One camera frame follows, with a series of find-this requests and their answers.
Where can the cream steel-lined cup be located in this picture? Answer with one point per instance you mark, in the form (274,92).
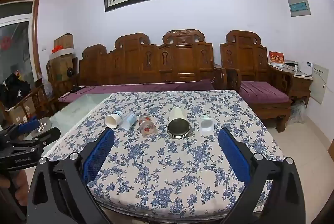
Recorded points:
(177,122)

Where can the red flower print glass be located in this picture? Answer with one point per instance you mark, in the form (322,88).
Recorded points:
(147,126)

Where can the clear plastic cup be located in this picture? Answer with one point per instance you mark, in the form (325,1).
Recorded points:
(129,120)

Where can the large brown cardboard box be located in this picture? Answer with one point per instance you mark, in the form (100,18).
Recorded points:
(61,67)

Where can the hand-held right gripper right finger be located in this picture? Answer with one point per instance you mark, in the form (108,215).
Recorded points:
(233,158)

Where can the wooden side table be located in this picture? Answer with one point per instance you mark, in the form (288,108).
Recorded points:
(300,85)

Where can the grey wall electrical box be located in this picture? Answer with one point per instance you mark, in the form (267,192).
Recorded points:
(299,5)

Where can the clear plastic bag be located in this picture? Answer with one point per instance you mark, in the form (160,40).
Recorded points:
(298,112)

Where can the open floor cardboard box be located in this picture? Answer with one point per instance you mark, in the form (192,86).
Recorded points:
(17,115)

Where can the wooden framed glass door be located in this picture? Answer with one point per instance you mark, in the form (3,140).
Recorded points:
(18,39)

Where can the blue floral tablecloth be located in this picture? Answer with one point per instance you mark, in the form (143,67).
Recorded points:
(169,164)

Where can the white paper cup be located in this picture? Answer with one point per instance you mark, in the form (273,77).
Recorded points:
(113,121)

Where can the small brown cardboard box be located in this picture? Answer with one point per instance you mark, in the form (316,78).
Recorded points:
(64,41)

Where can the long purple seat cushion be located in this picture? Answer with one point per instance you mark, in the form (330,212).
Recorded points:
(135,88)

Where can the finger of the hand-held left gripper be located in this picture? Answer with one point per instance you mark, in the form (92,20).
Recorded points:
(28,126)
(44,136)

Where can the carved wooden sofa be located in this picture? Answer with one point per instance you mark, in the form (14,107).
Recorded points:
(156,59)

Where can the white wall panel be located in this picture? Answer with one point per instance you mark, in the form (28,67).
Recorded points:
(319,84)

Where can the wooden side chair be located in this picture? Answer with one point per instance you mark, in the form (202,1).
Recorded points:
(41,98)

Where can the dark clothes pile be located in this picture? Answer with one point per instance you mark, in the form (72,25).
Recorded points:
(14,89)

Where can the square purple seat cushion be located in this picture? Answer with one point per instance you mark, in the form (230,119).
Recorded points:
(261,92)

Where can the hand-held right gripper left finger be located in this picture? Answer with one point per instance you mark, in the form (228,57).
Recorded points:
(100,152)

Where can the white boxy device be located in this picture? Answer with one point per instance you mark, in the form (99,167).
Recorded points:
(308,69)

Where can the red printed box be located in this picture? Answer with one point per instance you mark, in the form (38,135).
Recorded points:
(276,58)

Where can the carved wooden armchair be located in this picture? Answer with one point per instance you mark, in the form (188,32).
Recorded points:
(245,57)

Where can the small white plastic cup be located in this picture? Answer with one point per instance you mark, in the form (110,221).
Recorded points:
(207,125)

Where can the person's left hand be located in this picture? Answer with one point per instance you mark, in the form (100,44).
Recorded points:
(22,182)

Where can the red cloth bundle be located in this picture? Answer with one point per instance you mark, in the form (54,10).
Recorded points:
(57,49)

